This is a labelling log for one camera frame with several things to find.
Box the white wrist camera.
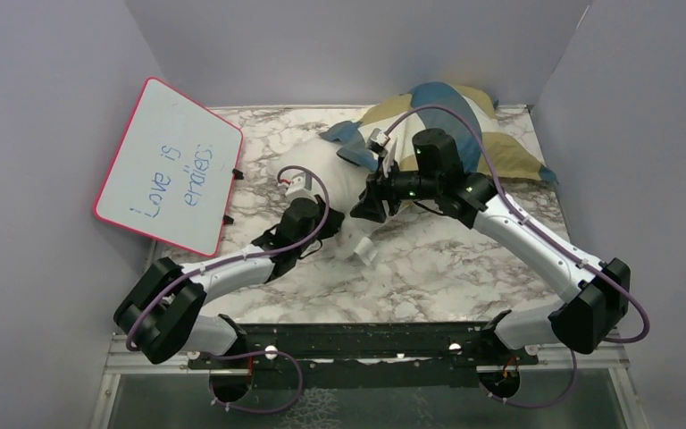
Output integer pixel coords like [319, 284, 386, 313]
[281, 172, 314, 200]
[366, 128, 397, 178]

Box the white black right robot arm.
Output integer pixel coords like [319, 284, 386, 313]
[350, 129, 630, 364]

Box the white pillow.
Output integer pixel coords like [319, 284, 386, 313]
[267, 137, 382, 259]

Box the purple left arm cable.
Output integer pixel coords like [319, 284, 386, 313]
[125, 164, 332, 415]

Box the pink framed whiteboard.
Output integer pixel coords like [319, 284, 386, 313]
[94, 77, 244, 256]

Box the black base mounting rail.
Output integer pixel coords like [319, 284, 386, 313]
[188, 322, 539, 390]

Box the aluminium frame rail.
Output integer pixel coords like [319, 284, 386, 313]
[90, 336, 648, 428]

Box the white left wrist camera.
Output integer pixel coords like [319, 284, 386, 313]
[281, 172, 314, 200]

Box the blue white pillow tag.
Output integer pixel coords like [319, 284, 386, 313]
[354, 236, 378, 265]

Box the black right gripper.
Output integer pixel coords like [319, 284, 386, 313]
[350, 156, 441, 223]

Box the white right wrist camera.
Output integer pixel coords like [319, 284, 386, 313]
[366, 128, 397, 178]

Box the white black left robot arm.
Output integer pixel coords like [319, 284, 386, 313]
[113, 197, 346, 367]

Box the blue beige checked pillowcase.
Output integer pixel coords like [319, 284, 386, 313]
[319, 81, 556, 183]

